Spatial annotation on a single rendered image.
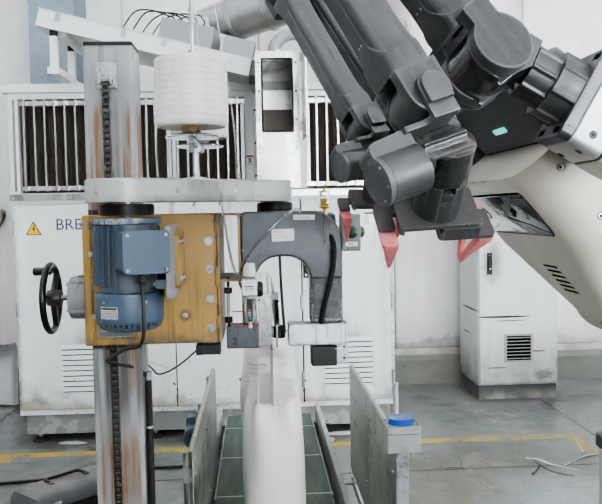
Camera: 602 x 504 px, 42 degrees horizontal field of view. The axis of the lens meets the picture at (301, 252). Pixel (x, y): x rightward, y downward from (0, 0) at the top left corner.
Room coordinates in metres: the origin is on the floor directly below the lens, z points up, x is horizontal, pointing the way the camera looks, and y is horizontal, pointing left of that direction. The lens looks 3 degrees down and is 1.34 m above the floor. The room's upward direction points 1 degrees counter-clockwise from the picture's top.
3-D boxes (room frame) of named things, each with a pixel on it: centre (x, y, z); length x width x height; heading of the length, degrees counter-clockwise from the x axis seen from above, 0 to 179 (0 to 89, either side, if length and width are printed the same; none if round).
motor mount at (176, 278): (1.82, 0.30, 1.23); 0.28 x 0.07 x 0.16; 3
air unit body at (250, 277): (1.85, 0.12, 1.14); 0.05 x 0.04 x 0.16; 93
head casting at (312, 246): (2.04, 0.03, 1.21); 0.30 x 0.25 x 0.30; 3
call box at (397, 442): (1.81, -0.23, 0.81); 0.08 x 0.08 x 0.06; 3
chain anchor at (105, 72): (1.91, 0.46, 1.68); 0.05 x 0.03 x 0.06; 93
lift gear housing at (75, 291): (1.96, 0.55, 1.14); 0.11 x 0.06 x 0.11; 3
